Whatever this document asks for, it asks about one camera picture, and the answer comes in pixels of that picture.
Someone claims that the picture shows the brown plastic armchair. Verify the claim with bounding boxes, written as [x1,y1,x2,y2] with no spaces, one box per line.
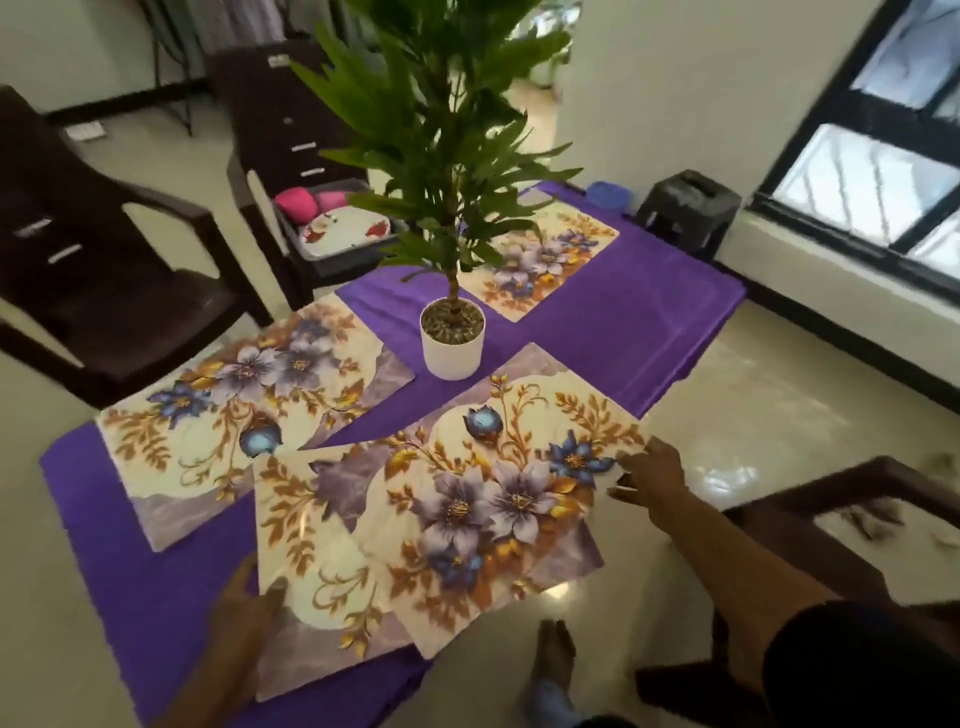
[635,455,960,728]
[0,83,275,412]
[206,41,410,313]

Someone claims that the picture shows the black plastic stool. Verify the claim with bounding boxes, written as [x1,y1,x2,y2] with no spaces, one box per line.
[633,170,744,264]

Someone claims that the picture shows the green plant in white pot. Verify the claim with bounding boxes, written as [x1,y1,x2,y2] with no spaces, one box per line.
[288,0,583,382]

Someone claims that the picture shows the grey plastic tub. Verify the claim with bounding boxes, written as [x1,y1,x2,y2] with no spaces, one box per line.
[273,178,410,280]

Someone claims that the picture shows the person's left foot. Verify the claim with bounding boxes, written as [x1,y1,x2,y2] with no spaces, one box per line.
[532,618,577,699]

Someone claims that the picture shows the floral print placemat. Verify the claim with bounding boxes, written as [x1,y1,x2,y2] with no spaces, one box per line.
[253,442,415,704]
[457,198,622,325]
[95,293,416,554]
[311,342,650,661]

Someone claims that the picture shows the blue plastic bucket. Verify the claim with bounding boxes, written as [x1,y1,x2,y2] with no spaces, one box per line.
[584,181,633,215]

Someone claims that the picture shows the person's light blue trousers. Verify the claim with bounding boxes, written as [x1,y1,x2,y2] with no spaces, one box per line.
[517,678,639,728]

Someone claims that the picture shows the grey patterned hanging cloth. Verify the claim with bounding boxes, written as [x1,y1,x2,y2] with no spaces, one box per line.
[187,0,286,54]

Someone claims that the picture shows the black tripod stand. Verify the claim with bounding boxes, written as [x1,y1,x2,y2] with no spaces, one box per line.
[138,0,198,136]

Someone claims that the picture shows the white rose print plate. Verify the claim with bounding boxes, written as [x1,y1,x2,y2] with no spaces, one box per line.
[298,206,393,262]

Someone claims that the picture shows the tan paper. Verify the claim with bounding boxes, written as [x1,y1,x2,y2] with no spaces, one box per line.
[922,449,960,489]

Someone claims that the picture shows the person's right forearm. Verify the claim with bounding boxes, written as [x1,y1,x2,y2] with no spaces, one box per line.
[648,487,841,691]

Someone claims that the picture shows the purple tablecloth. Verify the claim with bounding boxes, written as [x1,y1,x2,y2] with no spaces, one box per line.
[38,179,749,728]

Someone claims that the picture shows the person's right hand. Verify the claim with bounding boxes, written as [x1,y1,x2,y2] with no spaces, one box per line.
[607,437,688,526]

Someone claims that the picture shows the purple printed paper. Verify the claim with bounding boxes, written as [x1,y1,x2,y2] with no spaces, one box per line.
[839,498,905,545]

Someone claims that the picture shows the person's black shirt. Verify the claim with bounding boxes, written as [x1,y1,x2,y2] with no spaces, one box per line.
[761,599,960,728]

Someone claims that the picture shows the black barred window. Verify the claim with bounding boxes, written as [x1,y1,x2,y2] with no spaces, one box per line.
[749,0,960,305]

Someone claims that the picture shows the person's left hand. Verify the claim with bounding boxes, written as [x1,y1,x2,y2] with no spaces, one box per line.
[202,554,290,676]

